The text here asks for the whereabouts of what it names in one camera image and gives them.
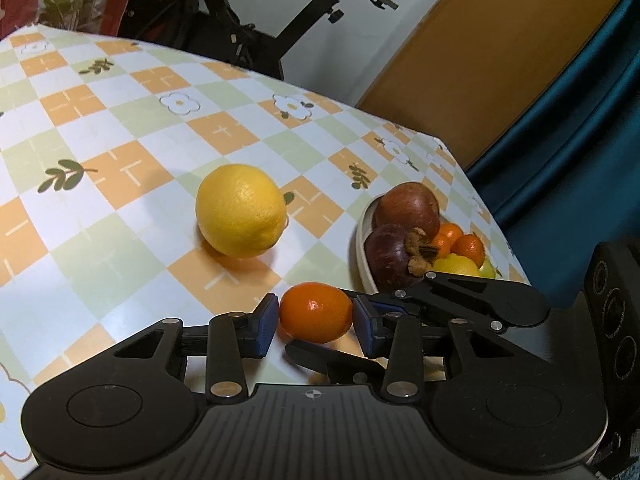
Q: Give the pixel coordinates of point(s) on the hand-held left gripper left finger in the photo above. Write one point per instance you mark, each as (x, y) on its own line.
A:
(267, 322)

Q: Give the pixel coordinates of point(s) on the large yellow lemon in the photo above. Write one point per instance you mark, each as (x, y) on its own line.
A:
(240, 217)
(455, 265)

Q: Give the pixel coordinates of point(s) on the brown wooden door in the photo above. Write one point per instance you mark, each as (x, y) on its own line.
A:
(475, 70)

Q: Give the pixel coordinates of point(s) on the teal curtain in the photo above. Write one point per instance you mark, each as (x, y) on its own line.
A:
(575, 160)

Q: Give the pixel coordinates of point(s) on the smooth red pomegranate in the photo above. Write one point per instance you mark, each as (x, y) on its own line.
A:
(406, 207)

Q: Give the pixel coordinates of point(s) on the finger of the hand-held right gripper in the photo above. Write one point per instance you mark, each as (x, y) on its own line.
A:
(490, 302)
(340, 362)

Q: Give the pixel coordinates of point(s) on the beige oval plate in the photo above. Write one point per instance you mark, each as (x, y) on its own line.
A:
(362, 255)

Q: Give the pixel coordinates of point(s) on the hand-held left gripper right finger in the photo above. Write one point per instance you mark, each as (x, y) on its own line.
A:
(362, 327)

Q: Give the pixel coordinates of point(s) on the checkered floral tablecloth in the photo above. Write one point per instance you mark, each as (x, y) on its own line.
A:
(125, 185)

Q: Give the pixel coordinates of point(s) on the black exercise bike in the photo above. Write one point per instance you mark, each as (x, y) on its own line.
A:
(260, 45)

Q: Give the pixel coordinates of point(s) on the small orange tangerine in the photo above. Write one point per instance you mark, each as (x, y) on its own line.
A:
(315, 312)
(448, 234)
(471, 250)

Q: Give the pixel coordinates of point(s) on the green apple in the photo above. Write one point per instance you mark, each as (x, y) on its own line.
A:
(488, 271)

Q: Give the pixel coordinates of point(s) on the dark red pomegranate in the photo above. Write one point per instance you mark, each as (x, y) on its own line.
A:
(390, 257)

